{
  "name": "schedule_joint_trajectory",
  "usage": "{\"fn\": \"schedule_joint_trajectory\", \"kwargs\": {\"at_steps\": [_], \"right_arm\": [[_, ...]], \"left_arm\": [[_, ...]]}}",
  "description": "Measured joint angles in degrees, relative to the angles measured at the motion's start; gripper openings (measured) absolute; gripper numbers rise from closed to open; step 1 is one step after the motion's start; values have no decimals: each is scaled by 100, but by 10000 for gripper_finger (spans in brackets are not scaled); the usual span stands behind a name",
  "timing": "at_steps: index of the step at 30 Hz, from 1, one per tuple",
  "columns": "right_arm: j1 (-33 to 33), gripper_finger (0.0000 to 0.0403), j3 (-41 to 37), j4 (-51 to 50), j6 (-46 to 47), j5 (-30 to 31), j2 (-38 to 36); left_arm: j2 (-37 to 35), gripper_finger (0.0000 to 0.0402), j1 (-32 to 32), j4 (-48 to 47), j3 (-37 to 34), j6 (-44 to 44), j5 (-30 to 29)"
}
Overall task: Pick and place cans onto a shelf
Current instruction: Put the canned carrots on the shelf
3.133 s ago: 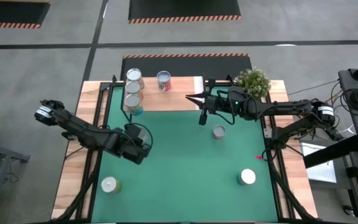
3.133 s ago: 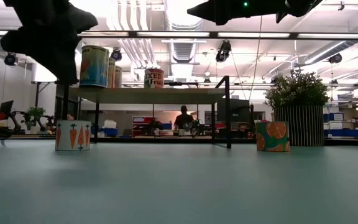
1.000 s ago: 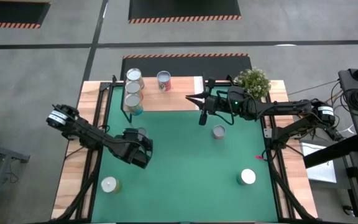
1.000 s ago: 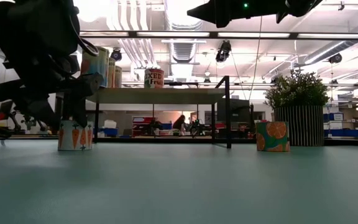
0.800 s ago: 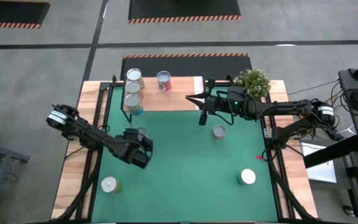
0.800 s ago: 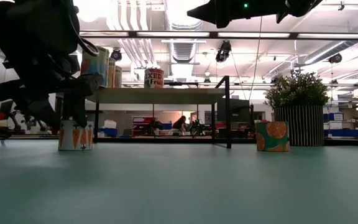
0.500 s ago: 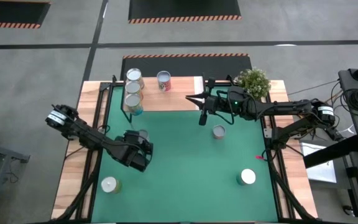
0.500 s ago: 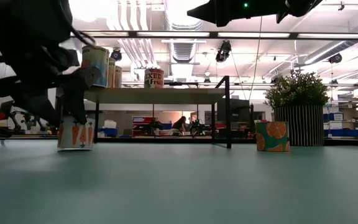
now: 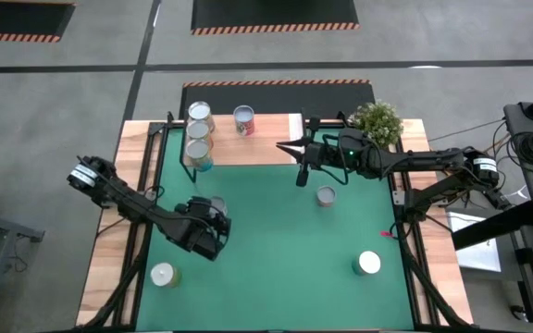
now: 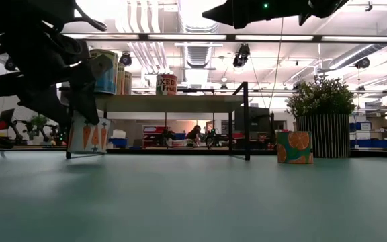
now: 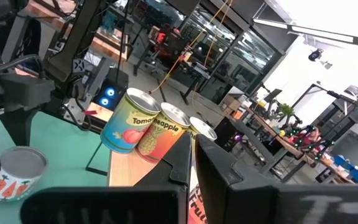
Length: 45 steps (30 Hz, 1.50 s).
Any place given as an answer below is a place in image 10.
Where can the short white carrot-print can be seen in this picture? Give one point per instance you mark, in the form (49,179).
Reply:
(93,140)

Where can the dark background cabinet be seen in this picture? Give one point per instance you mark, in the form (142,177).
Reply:
(255,119)

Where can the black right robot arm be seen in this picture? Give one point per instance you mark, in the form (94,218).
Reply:
(287,8)

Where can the grey round ceiling duct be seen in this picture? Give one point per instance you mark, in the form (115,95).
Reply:
(365,50)

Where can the black ceiling spotlight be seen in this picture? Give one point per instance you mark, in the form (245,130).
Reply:
(241,55)
(126,59)
(362,63)

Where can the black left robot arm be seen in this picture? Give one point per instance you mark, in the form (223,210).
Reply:
(29,27)

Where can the green table mat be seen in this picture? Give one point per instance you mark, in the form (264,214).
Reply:
(193,201)

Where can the black background monitor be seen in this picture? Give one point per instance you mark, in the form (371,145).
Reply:
(7,116)

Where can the pineapple labelled orange tin can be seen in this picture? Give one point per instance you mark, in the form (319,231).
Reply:
(121,80)

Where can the person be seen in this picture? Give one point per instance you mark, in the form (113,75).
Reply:
(193,135)

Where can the small background potted plant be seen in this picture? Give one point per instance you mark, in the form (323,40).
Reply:
(39,122)

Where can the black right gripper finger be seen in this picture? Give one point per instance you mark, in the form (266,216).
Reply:
(225,11)

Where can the potted plant striped pot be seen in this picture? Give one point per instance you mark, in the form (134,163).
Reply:
(328,134)

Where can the blue storage bin white label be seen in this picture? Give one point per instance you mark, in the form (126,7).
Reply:
(364,126)

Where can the white background box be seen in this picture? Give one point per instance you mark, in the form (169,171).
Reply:
(119,133)

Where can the red tool cabinet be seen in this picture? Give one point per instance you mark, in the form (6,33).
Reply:
(150,132)

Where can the black background robot arm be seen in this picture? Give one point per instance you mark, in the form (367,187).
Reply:
(165,137)
(212,137)

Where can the short green orange-slice-print can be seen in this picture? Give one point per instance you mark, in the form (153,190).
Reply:
(295,148)

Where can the black overhead light bar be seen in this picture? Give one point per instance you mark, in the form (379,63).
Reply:
(230,37)

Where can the wooden shelf black metal frame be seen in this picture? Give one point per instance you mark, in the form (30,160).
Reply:
(173,103)

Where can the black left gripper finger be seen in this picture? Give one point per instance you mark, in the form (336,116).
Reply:
(101,66)
(84,90)

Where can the peaches labelled tin can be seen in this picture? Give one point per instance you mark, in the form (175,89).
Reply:
(128,84)

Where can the silver ribbed ceiling duct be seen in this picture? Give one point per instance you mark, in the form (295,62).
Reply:
(197,55)

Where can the mixed fruit labelled tin can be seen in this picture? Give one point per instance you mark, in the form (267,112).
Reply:
(166,85)

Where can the tomatoes labelled blue-green tin can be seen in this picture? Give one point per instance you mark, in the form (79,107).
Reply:
(109,85)

